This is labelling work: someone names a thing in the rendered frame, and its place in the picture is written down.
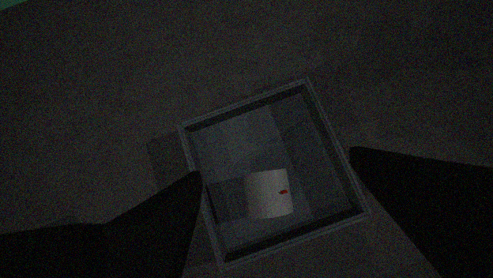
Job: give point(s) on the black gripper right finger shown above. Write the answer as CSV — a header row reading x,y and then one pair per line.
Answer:
x,y
445,208

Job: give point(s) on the grey cylinder with two slots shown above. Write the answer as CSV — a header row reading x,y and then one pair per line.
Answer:
x,y
267,194

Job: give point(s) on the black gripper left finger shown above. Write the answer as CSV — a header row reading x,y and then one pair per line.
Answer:
x,y
151,240

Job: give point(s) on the dark grey square tray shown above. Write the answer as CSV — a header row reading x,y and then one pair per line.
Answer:
x,y
285,127

